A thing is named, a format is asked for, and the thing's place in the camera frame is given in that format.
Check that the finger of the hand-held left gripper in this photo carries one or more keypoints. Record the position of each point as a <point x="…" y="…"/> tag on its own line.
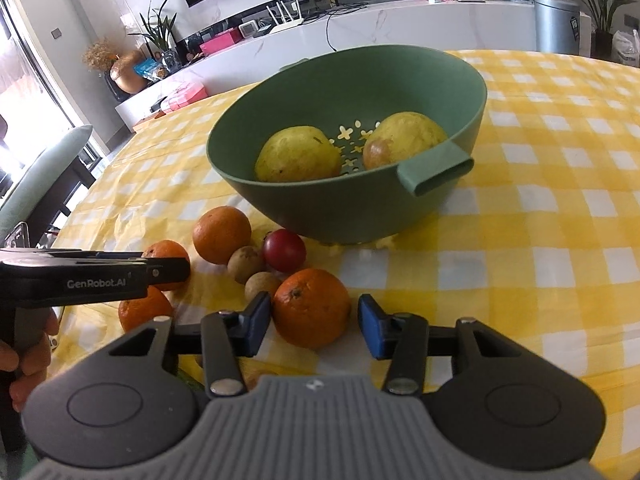
<point x="167" y="272"/>
<point x="115" y="255"/>

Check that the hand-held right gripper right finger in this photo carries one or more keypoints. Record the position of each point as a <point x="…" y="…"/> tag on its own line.
<point x="372" y="326"/>

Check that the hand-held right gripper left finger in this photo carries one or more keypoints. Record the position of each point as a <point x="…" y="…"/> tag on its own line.
<point x="257" y="319"/>

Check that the orange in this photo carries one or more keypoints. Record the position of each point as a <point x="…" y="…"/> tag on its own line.
<point x="222" y="235"/>
<point x="310" y="307"/>
<point x="165" y="250"/>
<point x="142" y="310"/>

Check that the green colander bowl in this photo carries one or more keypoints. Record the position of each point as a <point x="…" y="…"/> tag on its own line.
<point x="300" y="85"/>

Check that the person's left hand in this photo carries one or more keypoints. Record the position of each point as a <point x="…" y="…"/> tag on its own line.
<point x="10" y="355"/>

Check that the small brown round fruit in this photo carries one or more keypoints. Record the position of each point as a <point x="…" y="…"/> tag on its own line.
<point x="245" y="262"/>
<point x="377" y="155"/>
<point x="260" y="284"/>

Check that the red plum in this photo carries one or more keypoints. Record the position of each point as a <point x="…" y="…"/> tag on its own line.
<point x="284" y="250"/>

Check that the green chair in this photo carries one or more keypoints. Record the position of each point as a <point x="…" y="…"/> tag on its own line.
<point x="45" y="180"/>

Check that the pink flat box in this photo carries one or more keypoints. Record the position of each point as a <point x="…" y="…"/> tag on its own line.
<point x="185" y="96"/>

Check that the gold round vase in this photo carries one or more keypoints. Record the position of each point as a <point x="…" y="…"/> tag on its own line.
<point x="127" y="74"/>

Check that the dried flower bunch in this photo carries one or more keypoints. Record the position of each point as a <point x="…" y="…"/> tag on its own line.
<point x="100" y="55"/>

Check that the yellow checked tablecloth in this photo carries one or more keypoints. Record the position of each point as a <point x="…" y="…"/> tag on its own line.
<point x="550" y="210"/>

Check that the green potted plant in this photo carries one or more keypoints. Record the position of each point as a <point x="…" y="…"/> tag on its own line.
<point x="157" y="30"/>

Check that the white router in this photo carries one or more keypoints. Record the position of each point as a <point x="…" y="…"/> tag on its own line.
<point x="285" y="19"/>

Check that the white marble television cabinet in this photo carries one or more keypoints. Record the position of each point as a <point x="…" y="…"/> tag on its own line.
<point x="400" y="25"/>

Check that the silver trash can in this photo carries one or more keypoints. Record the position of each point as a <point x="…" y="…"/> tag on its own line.
<point x="555" y="22"/>

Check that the tall leafy potted plant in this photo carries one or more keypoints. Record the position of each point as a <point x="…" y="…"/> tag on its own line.
<point x="602" y="42"/>

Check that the white plastic bag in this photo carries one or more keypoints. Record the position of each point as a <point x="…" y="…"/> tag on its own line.
<point x="627" y="49"/>

